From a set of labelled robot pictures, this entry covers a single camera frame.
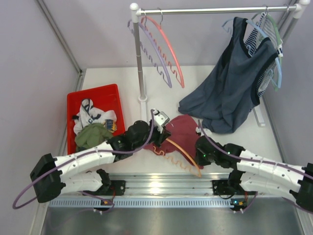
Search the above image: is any maroon tank top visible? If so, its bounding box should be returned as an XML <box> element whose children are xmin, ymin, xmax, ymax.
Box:
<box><xmin>144</xmin><ymin>115</ymin><xmax>200</xmax><ymax>166</ymax></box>

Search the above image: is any orange plastic hanger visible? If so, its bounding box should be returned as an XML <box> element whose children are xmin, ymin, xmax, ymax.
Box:
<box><xmin>153</xmin><ymin>139</ymin><xmax>202</xmax><ymax>178</ymax></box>

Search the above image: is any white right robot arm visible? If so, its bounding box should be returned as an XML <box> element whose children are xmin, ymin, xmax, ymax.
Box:
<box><xmin>195</xmin><ymin>136</ymin><xmax>313</xmax><ymax>212</ymax></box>

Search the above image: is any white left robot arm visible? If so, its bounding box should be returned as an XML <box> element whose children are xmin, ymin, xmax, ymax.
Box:
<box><xmin>30</xmin><ymin>118</ymin><xmax>171</xmax><ymax>203</ymax></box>

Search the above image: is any blue-grey tank top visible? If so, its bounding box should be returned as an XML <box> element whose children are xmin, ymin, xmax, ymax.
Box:
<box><xmin>178</xmin><ymin>17</ymin><xmax>278</xmax><ymax>134</ymax></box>

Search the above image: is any purple plastic hanger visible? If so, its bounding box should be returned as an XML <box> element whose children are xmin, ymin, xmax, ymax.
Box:
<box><xmin>127</xmin><ymin>19</ymin><xmax>173</xmax><ymax>88</ymax></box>

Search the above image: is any pink plastic hanger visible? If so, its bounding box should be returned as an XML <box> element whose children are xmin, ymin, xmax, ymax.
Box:
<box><xmin>139</xmin><ymin>8</ymin><xmax>185</xmax><ymax>89</ymax></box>

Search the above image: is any green plastic hanger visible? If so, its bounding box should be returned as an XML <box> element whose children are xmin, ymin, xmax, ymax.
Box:
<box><xmin>264</xmin><ymin>14</ymin><xmax>283</xmax><ymax>91</ymax></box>

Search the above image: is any light blue plastic hanger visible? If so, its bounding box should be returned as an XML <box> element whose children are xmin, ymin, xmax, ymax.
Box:
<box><xmin>222</xmin><ymin>17</ymin><xmax>283</xmax><ymax>89</ymax></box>

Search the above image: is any blue yellow printed garment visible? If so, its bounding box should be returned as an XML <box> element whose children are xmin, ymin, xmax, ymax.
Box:
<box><xmin>103</xmin><ymin>119</ymin><xmax>117</xmax><ymax>133</ymax></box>

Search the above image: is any red plastic bin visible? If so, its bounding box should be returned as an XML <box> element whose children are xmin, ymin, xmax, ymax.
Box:
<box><xmin>67</xmin><ymin>84</ymin><xmax>125</xmax><ymax>154</ymax></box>

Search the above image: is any olive green garment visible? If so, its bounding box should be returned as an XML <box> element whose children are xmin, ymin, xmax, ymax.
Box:
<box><xmin>75</xmin><ymin>123</ymin><xmax>113</xmax><ymax>152</ymax></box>

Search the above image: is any striped navy white garment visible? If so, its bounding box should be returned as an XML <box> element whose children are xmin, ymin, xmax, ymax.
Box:
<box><xmin>244</xmin><ymin>12</ymin><xmax>284</xmax><ymax>96</ymax></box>

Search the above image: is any silver clothes rack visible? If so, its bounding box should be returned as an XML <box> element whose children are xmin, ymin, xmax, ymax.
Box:
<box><xmin>129</xmin><ymin>0</ymin><xmax>312</xmax><ymax>127</ymax></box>

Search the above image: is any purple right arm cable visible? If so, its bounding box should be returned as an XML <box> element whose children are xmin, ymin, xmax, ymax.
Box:
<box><xmin>197</xmin><ymin>119</ymin><xmax>313</xmax><ymax>213</ymax></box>

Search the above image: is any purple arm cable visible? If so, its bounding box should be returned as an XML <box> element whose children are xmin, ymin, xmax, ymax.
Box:
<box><xmin>197</xmin><ymin>119</ymin><xmax>313</xmax><ymax>213</ymax></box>
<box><xmin>12</xmin><ymin>109</ymin><xmax>155</xmax><ymax>211</ymax></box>

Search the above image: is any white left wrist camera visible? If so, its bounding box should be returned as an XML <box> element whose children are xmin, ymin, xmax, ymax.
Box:
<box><xmin>152</xmin><ymin>109</ymin><xmax>170</xmax><ymax>133</ymax></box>

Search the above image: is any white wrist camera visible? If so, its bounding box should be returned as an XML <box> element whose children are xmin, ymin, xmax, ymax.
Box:
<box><xmin>196</xmin><ymin>127</ymin><xmax>212</xmax><ymax>136</ymax></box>
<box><xmin>152</xmin><ymin>109</ymin><xmax>170</xmax><ymax>133</ymax></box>

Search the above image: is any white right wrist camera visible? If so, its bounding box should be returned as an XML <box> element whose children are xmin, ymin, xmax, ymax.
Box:
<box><xmin>196</xmin><ymin>127</ymin><xmax>212</xmax><ymax>136</ymax></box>

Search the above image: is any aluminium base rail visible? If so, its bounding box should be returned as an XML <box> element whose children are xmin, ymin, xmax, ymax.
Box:
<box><xmin>109</xmin><ymin>172</ymin><xmax>229</xmax><ymax>197</ymax></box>

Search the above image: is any perforated grey cable duct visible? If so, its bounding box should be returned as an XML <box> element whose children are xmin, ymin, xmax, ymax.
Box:
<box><xmin>49</xmin><ymin>197</ymin><xmax>245</xmax><ymax>209</ymax></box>

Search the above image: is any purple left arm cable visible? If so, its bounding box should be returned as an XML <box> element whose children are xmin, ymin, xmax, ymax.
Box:
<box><xmin>12</xmin><ymin>109</ymin><xmax>155</xmax><ymax>211</ymax></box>

